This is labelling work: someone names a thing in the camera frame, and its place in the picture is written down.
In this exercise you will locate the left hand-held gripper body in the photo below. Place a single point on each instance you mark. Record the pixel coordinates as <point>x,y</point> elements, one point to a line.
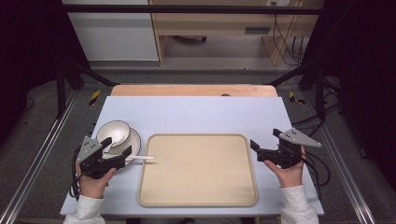
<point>90,161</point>

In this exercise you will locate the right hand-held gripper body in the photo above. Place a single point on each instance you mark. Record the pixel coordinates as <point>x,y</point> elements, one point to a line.
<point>288,152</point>

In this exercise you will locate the white bowl dark rim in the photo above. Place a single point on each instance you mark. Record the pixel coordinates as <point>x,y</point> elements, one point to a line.
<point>116,132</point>

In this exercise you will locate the white plate dark rim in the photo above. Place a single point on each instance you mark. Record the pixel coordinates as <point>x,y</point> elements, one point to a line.
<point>134,141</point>

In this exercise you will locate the white spoon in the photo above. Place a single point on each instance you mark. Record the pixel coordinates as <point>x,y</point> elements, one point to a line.
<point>143,158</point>

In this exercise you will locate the beige tray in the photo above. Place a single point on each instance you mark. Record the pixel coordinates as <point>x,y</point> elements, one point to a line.
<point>199,171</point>

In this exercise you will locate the person's left hand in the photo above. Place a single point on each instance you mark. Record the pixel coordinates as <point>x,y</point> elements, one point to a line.
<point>93,186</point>

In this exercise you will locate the person's right hand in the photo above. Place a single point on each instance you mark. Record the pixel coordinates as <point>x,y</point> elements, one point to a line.
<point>289,177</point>

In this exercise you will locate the yellow black tape strip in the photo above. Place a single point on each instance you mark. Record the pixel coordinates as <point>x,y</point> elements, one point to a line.
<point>294,98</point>
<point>95,97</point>

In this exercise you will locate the black metal stand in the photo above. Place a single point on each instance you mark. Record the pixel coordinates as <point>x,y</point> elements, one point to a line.
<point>319,93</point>
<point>62,90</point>

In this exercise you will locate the wooden table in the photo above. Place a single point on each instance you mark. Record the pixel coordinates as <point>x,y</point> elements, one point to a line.
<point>193,90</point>

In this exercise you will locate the white cabinet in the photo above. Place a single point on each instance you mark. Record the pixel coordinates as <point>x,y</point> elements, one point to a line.
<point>115,34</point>

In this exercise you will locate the black curtain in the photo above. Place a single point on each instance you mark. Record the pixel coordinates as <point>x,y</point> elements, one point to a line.
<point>364,62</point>
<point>28,46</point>

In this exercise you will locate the light wooden desk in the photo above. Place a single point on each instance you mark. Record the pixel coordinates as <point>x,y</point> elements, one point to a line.
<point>218,26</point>

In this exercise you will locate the aluminium rail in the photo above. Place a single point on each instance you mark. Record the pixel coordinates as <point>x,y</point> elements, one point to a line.
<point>40,155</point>
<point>342,161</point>

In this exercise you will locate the black horizontal frame bar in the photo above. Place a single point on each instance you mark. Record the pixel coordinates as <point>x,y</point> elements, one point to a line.
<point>186,9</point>

